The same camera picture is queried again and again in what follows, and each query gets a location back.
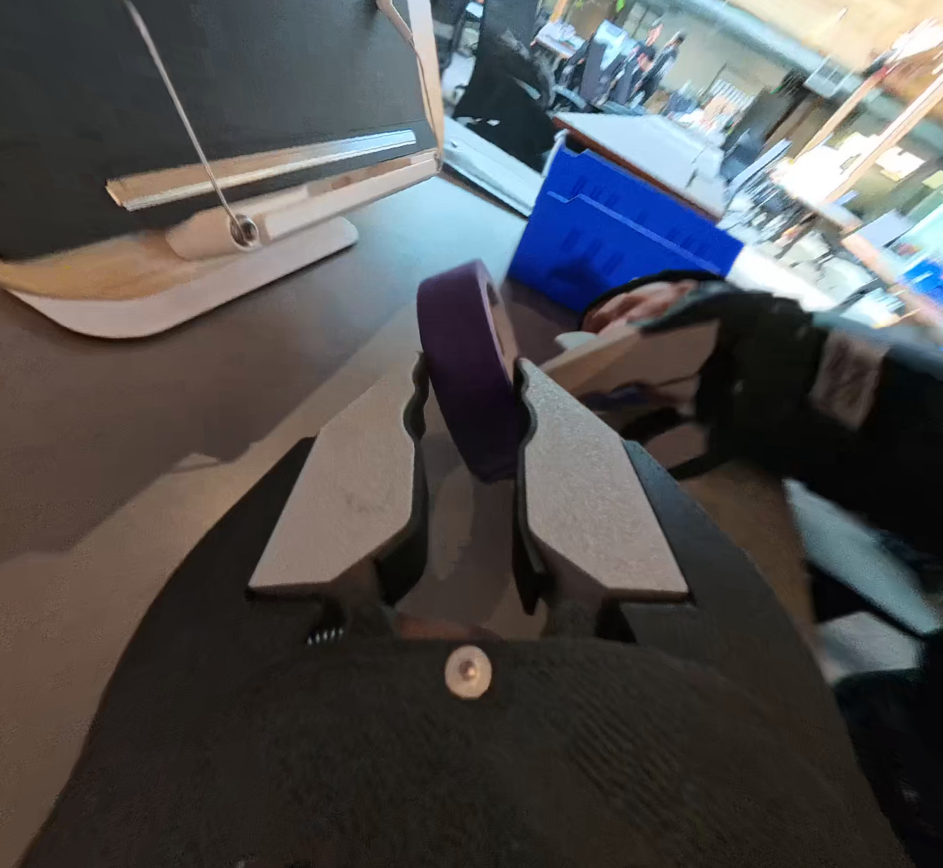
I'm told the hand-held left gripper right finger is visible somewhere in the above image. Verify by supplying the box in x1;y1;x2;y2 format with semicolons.
512;358;691;615

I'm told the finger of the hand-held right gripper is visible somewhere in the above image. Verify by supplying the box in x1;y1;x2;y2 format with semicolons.
639;425;701;473
540;321;721;399

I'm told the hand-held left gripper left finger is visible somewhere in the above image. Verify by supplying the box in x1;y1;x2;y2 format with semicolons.
248;356;430;605

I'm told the purple tape roll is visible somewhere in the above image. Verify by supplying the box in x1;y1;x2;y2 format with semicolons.
416;260;531;482

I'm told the person's right hand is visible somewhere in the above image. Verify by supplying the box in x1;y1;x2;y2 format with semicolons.
588;282;698;333

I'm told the blue plastic bin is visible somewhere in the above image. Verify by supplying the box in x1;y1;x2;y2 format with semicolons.
507;139;745;313

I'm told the wooden-edged table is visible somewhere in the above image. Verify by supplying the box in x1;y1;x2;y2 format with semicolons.
553;109;730;221

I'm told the black office chair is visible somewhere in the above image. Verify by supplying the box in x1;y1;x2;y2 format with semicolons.
433;0;483;74
451;0;557;169

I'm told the book stand with black board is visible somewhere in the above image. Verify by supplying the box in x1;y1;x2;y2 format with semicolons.
0;0;446;339

